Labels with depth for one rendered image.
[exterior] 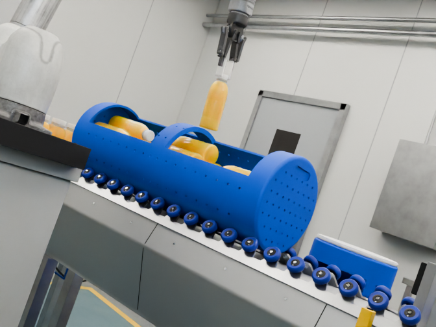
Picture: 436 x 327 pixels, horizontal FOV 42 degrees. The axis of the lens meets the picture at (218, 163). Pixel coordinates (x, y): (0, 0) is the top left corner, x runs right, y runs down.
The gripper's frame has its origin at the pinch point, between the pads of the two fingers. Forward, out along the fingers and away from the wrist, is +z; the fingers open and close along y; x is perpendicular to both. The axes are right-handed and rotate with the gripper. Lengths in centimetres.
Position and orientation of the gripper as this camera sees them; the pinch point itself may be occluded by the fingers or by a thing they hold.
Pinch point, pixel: (224, 69)
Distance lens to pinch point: 210.0
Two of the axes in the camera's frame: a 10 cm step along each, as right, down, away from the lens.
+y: 5.9, 1.3, 7.9
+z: -2.6, 9.7, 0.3
